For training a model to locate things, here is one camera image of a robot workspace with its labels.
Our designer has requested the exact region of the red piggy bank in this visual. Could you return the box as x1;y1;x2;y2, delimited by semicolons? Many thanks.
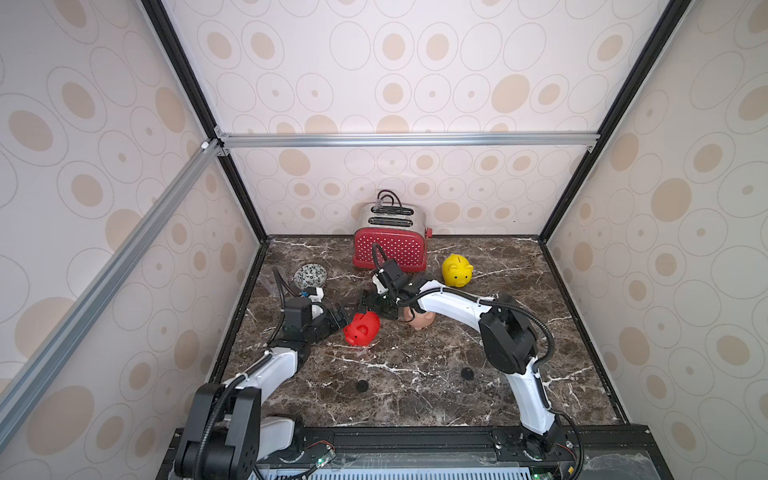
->
343;311;381;347

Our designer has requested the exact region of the aluminium rail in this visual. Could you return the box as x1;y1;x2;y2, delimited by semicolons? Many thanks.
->
222;131;600;149
1;139;222;449

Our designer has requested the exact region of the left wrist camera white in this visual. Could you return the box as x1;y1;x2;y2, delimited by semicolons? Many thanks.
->
302;287;324;319

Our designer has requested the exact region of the black toaster cable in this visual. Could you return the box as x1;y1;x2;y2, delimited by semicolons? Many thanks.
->
371;189;406;212

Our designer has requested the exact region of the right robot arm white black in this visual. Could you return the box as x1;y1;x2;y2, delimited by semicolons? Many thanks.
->
369;259;556;437

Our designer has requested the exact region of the aluminium rail left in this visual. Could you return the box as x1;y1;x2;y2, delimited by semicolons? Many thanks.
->
1;139;222;449

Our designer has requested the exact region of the yellow piggy bank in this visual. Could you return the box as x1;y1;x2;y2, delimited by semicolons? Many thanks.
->
442;254;474;288

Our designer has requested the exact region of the patterned ceramic bowl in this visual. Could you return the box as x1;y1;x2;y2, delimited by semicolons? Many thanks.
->
293;263;328;290

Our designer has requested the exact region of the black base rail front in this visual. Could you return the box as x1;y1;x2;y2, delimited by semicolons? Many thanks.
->
157;424;673;480

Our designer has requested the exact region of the pink piggy bank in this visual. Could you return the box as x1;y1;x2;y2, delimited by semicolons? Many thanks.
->
403;307;436;331

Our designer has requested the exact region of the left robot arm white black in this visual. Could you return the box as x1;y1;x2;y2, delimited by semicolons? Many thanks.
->
173;296;350;479

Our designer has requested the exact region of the red polka dot toaster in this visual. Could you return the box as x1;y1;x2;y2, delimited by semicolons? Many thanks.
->
352;202;431;272

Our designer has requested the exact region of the aluminium rail back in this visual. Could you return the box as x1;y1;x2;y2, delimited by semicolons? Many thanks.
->
222;131;600;149

